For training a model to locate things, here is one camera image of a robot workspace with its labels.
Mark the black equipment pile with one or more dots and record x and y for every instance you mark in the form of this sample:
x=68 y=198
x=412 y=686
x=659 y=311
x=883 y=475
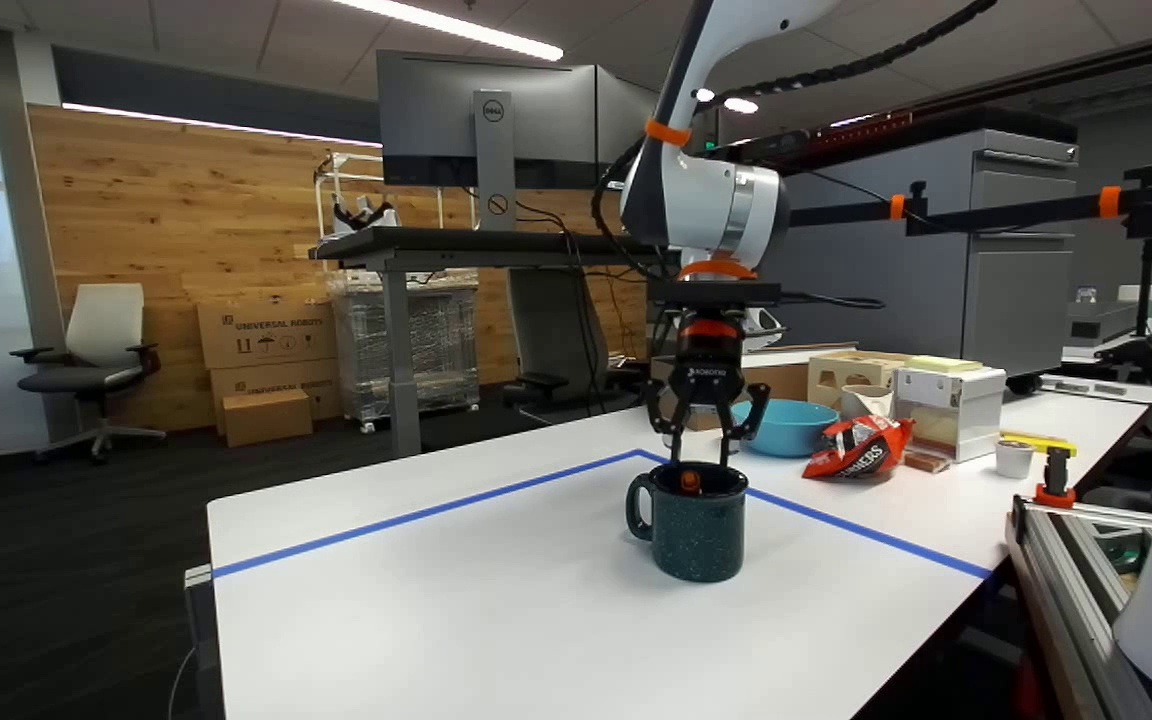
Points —
x=1138 y=354

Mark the small ceiling light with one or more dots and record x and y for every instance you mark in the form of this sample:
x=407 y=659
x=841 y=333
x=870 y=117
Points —
x=740 y=104

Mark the black vertical post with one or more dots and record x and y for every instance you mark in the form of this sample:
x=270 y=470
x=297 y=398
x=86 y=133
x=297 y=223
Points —
x=1146 y=266

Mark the orange capped marker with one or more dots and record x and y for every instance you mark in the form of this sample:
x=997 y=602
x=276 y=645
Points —
x=692 y=482

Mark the ceiling strip light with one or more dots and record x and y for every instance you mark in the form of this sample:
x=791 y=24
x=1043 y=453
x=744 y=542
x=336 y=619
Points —
x=470 y=28

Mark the white office chair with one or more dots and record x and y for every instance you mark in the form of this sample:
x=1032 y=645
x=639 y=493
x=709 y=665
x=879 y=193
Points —
x=100 y=326

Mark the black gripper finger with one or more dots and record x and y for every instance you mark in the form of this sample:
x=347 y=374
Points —
x=665 y=407
x=744 y=414

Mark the red snack bag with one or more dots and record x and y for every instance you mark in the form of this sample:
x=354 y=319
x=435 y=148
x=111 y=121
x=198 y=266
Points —
x=857 y=451

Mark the grey metal cabinet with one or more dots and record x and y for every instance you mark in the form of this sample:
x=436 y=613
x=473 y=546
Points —
x=948 y=266

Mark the aluminium extrusion rail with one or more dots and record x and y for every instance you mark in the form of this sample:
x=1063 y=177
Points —
x=1071 y=602

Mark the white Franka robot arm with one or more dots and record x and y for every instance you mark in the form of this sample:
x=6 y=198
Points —
x=723 y=201

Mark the yellow black bar clamp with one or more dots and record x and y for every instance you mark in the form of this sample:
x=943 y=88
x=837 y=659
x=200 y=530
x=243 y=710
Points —
x=1059 y=475

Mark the white cardboard box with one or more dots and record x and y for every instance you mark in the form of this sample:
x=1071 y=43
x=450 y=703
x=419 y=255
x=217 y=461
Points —
x=948 y=414

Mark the flat brown packet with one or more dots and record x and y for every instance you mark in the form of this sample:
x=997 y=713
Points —
x=931 y=461

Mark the dark standing desk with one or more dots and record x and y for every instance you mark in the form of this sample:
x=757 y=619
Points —
x=470 y=247

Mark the grey Dell monitor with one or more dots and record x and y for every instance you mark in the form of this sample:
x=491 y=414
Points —
x=440 y=104

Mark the small cardboard box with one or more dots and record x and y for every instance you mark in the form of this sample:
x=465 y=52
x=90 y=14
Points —
x=267 y=417

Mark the large cardboard box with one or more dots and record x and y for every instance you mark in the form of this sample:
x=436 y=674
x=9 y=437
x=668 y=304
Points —
x=263 y=333

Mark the tan wooden box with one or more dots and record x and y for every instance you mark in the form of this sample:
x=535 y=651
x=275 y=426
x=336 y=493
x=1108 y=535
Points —
x=851 y=377

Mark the small black desk object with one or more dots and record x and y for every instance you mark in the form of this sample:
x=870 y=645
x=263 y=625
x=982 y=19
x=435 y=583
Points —
x=361 y=217

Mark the black mount bar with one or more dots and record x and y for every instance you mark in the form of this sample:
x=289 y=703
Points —
x=1002 y=210

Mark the dark green enamel mug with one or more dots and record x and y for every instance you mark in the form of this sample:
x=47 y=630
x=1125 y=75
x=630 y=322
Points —
x=701 y=535

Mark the small white cup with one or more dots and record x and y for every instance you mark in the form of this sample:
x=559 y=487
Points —
x=1014 y=461

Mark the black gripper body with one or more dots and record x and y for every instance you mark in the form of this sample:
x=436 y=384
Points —
x=709 y=365

